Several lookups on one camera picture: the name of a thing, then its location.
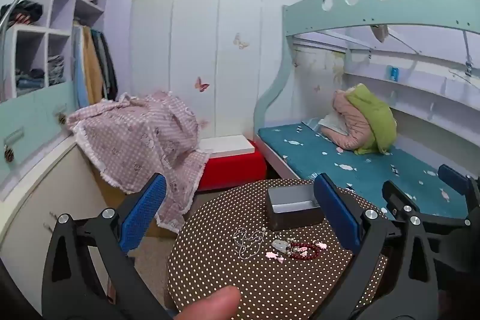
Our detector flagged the red bead bracelet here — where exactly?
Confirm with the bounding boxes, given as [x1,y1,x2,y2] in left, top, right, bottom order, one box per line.
[286,241,322,261]

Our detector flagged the white jade pendant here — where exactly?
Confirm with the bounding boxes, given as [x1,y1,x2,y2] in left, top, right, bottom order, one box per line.
[272,239,290,253]

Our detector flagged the pink earrings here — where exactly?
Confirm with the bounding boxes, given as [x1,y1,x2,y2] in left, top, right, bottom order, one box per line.
[265,252,286,264]

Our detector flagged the silver chain necklace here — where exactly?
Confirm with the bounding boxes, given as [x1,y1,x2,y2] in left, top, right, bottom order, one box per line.
[232,226,268,261]

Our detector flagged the dark metal jewelry box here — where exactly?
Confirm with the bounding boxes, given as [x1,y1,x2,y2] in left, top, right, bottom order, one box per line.
[266,184,325,232]

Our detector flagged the operator thumb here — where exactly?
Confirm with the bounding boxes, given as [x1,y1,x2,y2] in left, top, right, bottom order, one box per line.
[174,286,241,320]

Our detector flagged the cardboard box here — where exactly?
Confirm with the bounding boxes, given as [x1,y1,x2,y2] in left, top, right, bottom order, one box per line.
[92,169,178,238]

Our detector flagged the beige cabinet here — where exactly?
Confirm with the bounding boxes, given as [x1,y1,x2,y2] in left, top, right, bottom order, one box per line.
[1,137,107,311]

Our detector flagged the green blanket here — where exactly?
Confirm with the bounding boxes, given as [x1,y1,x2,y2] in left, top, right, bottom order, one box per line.
[345,84,397,155]

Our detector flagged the brown polka dot tablecloth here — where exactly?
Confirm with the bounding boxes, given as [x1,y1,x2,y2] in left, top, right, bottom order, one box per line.
[166,178,392,320]

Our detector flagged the pink quilted jacket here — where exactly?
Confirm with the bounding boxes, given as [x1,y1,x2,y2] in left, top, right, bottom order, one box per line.
[320,90,374,151]

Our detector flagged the blue box on shelf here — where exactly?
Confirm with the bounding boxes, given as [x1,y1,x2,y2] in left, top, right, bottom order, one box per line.
[389,67,399,82]

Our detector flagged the white pillow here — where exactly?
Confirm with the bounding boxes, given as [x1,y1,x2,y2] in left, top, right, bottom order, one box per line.
[318,111,348,136]

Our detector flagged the pink patterned cloth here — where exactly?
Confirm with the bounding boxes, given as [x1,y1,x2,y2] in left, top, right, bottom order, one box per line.
[66,91,210,233]

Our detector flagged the blue mattress sheet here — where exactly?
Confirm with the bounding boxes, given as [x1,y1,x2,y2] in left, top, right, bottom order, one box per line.
[258,124,468,218]

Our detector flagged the red ottoman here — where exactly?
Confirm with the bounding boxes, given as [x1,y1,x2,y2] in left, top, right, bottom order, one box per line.
[196,140,268,193]

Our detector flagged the white board on ottoman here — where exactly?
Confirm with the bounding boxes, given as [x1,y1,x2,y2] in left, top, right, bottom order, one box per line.
[198,135,255,158]

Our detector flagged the hanging clothes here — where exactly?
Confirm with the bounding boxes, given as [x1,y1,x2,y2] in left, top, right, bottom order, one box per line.
[72,23,118,108]

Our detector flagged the pink butterfly sticker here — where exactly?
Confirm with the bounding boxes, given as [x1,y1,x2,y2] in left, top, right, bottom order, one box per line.
[194,77,210,93]

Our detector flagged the lavender open shelf unit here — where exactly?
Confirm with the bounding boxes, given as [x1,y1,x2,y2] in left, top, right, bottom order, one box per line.
[1,0,107,100]

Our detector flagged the white wardrobe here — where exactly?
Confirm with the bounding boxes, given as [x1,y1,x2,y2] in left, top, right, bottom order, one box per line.
[129,0,298,138]

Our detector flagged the teal bunk bed frame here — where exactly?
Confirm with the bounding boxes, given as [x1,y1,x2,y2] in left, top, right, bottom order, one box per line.
[253,0,480,178]

